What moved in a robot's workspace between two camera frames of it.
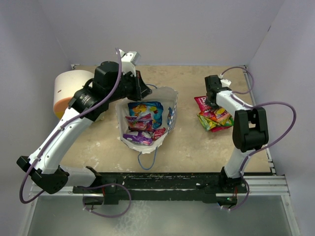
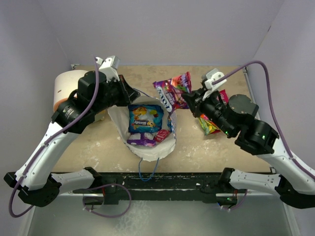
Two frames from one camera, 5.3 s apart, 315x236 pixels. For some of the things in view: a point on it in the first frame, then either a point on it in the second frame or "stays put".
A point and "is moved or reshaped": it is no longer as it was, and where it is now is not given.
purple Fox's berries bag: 142,122 → 171,91
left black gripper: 141,90 → 128,94
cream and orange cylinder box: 66,82 stays put
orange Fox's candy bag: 219,115 is moved or reshaped
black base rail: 224,187 stays put
